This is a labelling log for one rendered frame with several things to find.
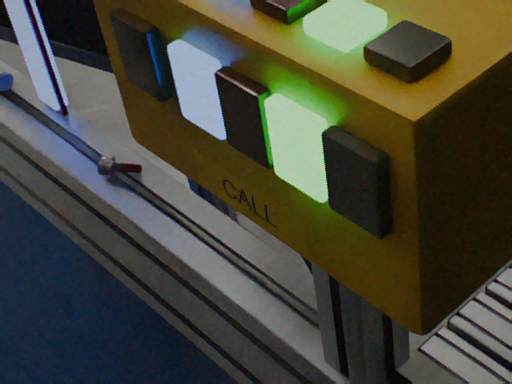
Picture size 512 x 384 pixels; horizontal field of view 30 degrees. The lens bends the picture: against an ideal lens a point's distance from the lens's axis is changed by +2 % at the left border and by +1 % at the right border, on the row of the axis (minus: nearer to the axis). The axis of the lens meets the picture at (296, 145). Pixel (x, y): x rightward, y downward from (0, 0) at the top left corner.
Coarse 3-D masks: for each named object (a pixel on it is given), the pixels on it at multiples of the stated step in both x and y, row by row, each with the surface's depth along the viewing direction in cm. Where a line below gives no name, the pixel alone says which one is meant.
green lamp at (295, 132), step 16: (272, 96) 28; (272, 112) 28; (288, 112) 27; (304, 112) 27; (272, 128) 28; (288, 128) 27; (304, 128) 27; (320, 128) 27; (272, 144) 29; (288, 144) 28; (304, 144) 27; (320, 144) 27; (288, 160) 28; (304, 160) 28; (320, 160) 27; (288, 176) 29; (304, 176) 28; (320, 176) 28; (320, 192) 28
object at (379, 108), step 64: (128, 0) 32; (192, 0) 30; (384, 0) 28; (448, 0) 28; (256, 64) 28; (320, 64) 26; (448, 64) 25; (192, 128) 34; (384, 128) 25; (448, 128) 25; (256, 192) 32; (448, 192) 26; (320, 256) 31; (384, 256) 28; (448, 256) 28
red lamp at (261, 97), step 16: (224, 80) 29; (240, 80) 29; (224, 96) 29; (240, 96) 29; (256, 96) 28; (224, 112) 30; (240, 112) 29; (256, 112) 28; (224, 128) 31; (240, 128) 30; (256, 128) 29; (240, 144) 30; (256, 144) 29; (256, 160) 30; (272, 160) 30
